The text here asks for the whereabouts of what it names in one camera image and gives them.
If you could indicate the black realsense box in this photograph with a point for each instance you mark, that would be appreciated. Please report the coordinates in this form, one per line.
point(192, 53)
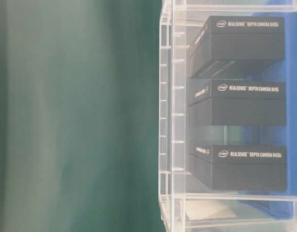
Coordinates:
point(236, 102)
point(239, 167)
point(236, 46)

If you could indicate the clear plastic storage case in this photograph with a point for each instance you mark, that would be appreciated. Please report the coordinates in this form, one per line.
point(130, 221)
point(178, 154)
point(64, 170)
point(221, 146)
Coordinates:
point(186, 204)

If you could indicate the blue cloth liner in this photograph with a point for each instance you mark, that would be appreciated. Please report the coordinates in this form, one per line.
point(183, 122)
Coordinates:
point(278, 216)

